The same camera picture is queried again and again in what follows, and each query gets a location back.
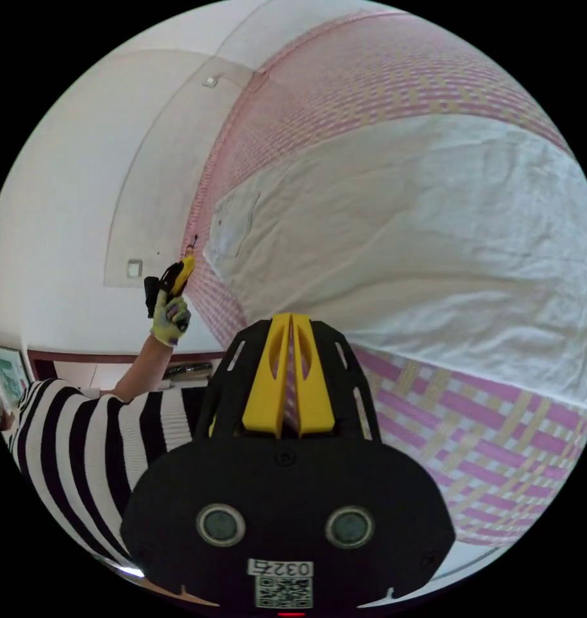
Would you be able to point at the dark wooden cupboard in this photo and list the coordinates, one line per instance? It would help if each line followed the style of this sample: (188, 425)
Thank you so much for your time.
(129, 367)

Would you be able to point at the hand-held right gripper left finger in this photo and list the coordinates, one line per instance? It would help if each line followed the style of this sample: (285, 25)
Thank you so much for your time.
(267, 386)

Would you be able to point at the person's left hand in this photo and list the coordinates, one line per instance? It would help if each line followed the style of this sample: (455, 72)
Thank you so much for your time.
(170, 318)

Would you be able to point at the bed with pink woven mat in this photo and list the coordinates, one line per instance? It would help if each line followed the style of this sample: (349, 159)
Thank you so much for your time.
(491, 449)

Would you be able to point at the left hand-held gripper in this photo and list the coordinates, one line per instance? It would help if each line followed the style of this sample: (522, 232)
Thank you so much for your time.
(154, 288)

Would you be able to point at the person's body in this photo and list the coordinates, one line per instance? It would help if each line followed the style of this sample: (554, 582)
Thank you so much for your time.
(100, 458)

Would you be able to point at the framed picture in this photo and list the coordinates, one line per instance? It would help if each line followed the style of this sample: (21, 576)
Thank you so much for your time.
(8, 374)

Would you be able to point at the white pants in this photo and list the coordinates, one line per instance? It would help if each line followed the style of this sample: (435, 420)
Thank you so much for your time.
(409, 241)

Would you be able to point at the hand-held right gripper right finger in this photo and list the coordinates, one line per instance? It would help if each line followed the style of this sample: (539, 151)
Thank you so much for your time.
(313, 391)

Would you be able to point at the person's left forearm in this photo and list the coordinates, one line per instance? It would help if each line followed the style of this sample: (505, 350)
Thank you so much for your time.
(144, 369)

